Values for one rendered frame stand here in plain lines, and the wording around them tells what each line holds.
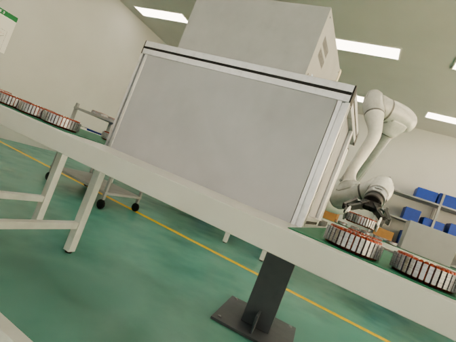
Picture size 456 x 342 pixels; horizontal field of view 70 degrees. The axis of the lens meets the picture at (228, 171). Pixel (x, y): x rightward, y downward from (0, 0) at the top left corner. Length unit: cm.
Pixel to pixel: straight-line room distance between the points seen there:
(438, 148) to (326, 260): 774
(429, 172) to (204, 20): 737
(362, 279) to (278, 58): 62
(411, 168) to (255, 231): 757
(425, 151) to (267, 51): 738
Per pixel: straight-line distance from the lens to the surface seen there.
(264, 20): 103
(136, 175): 75
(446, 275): 68
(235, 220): 62
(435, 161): 820
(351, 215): 129
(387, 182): 158
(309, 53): 94
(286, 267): 203
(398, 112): 198
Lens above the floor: 80
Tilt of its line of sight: 1 degrees up
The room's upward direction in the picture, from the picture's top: 21 degrees clockwise
